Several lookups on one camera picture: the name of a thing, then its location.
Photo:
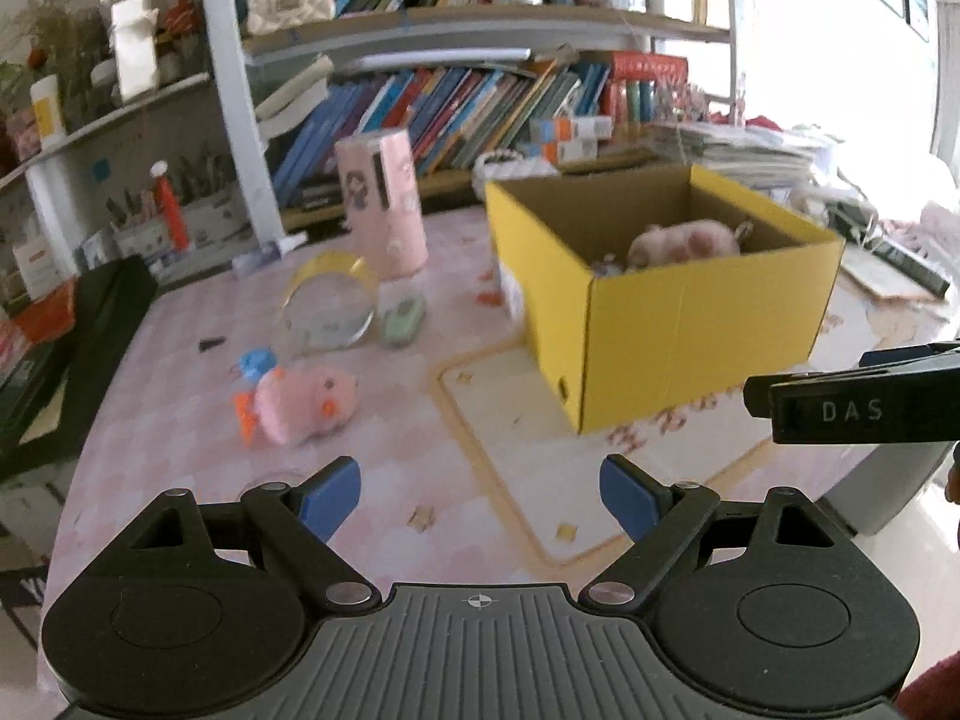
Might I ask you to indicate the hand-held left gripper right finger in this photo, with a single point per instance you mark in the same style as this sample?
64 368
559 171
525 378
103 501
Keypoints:
626 495

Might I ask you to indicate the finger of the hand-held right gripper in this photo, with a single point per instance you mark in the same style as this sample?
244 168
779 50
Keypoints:
862 409
911 355

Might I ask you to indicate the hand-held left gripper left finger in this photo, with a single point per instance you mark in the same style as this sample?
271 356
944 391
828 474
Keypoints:
330 499

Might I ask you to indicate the pink chick plush toy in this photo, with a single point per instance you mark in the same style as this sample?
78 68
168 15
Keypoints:
300 401

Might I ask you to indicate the yellow cardboard box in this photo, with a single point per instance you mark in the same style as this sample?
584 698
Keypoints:
675 337

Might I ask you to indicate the pink pig plush toy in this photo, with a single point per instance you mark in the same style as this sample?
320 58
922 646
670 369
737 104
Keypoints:
682 244

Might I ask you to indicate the clear desk mat yellow border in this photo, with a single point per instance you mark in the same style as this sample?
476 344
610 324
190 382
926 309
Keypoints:
525 480

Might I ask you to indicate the small blue toy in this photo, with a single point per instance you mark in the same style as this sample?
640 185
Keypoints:
259 364

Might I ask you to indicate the pink checked tablecloth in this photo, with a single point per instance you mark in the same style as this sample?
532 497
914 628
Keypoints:
172 427

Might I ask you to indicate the pale green small toy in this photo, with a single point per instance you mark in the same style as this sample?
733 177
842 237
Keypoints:
403 321

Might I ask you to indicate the small black cap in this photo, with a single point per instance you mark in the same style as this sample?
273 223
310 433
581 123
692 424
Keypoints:
211 343

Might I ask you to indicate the clear yellow tape roll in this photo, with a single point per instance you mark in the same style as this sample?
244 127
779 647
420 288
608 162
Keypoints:
330 262

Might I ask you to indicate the clear spray bottle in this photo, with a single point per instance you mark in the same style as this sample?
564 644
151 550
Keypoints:
262 255

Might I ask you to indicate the stack of papers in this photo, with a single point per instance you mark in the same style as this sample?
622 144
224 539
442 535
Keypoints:
742 154

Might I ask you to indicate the pink cartoon tumbler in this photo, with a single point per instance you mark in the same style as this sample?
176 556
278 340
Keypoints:
390 232

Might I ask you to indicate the black keyboard instrument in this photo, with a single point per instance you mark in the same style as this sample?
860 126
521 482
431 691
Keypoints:
97 330

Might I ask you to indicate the person's dark red clothing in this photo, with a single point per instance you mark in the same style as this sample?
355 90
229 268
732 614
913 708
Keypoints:
934 690

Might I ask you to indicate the white pen holder box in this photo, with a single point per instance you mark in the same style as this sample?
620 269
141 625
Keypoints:
202 221

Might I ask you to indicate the red glue bottle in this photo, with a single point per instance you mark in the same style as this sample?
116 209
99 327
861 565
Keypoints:
171 210

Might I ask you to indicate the orange and white small box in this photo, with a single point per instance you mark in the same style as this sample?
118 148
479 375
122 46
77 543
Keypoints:
581 148
551 131

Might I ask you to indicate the white box with red label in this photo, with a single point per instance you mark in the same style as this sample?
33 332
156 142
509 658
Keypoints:
34 270

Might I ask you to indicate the red boxed book set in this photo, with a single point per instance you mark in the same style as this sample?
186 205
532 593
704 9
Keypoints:
649 86

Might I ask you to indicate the row of colourful slanted books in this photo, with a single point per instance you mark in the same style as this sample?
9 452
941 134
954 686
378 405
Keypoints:
450 112

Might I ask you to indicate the white bookshelf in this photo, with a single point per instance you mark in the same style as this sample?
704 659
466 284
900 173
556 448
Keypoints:
232 90

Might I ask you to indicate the white bottle with yellow label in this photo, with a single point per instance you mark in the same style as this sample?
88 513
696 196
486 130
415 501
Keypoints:
46 116

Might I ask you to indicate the white carton shaped box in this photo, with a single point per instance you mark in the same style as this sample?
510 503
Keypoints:
133 52

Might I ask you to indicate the dried plants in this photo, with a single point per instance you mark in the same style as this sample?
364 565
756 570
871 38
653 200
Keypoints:
64 22

